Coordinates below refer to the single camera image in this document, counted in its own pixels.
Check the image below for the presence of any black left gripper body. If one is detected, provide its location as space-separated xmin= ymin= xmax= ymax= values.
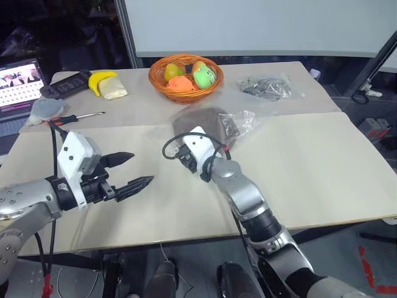
xmin=79 ymin=161 xmax=120 ymax=205

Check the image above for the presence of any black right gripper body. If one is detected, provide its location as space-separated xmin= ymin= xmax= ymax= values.
xmin=174 ymin=144 xmax=198 ymax=174

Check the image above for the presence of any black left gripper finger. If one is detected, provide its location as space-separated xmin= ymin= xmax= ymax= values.
xmin=115 ymin=175 xmax=155 ymax=203
xmin=101 ymin=151 xmax=135 ymax=170

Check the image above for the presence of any brown cap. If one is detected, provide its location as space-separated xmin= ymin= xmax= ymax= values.
xmin=172 ymin=106 xmax=240 ymax=147

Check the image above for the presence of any clear plastic bag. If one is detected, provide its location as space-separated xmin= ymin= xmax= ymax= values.
xmin=148 ymin=104 xmax=280 ymax=150

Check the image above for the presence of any clear bag with grey contents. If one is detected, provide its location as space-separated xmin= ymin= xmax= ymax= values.
xmin=238 ymin=73 xmax=306 ymax=102

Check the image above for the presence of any orange wicker basket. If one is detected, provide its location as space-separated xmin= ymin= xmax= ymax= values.
xmin=148 ymin=54 xmax=225 ymax=104

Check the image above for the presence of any orange toy fruit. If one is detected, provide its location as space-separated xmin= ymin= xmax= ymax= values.
xmin=164 ymin=75 xmax=200 ymax=92

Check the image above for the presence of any yellow toy banana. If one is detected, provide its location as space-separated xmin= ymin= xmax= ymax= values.
xmin=88 ymin=71 xmax=119 ymax=97

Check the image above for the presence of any yellow green toy fruit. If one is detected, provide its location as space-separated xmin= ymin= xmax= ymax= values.
xmin=163 ymin=63 xmax=185 ymax=81

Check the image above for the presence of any black remote control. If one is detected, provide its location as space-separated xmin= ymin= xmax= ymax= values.
xmin=39 ymin=70 xmax=92 ymax=100

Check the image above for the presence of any dark rounded grey shape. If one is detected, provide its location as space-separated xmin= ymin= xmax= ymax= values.
xmin=145 ymin=260 xmax=178 ymax=298

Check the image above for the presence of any open laptop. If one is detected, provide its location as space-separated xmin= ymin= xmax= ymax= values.
xmin=0 ymin=58 xmax=50 ymax=156

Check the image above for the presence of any dark rounded black shape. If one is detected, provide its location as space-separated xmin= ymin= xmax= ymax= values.
xmin=216 ymin=261 xmax=260 ymax=298

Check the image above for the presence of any white projection board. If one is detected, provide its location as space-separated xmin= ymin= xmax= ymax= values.
xmin=123 ymin=0 xmax=397 ymax=59

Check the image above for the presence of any grey red battery pack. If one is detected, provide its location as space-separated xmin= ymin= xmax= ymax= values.
xmin=360 ymin=117 xmax=392 ymax=140

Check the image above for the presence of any white clamp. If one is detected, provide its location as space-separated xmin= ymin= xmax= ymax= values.
xmin=360 ymin=86 xmax=385 ymax=96

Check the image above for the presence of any black diagonal stand bar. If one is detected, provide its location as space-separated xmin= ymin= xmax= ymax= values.
xmin=343 ymin=30 xmax=397 ymax=97

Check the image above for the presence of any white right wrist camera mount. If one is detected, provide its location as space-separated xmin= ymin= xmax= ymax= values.
xmin=182 ymin=125 xmax=220 ymax=175

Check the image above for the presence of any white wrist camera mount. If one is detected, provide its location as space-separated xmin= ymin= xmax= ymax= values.
xmin=56 ymin=131 xmax=102 ymax=212
xmin=182 ymin=125 xmax=220 ymax=175

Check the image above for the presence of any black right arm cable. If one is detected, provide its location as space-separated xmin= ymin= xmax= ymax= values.
xmin=161 ymin=132 xmax=233 ymax=163

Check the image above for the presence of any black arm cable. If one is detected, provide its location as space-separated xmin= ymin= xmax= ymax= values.
xmin=33 ymin=122 xmax=69 ymax=298
xmin=161 ymin=132 xmax=233 ymax=163

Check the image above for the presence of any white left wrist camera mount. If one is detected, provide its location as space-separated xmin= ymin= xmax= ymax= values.
xmin=56 ymin=131 xmax=102 ymax=212

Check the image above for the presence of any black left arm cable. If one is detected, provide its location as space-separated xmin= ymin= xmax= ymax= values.
xmin=33 ymin=122 xmax=69 ymax=298

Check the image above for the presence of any black handled screwdriver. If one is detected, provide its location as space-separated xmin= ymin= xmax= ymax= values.
xmin=46 ymin=111 xmax=106 ymax=127

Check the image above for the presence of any metal board post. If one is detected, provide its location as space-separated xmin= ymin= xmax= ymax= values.
xmin=115 ymin=0 xmax=139 ymax=70

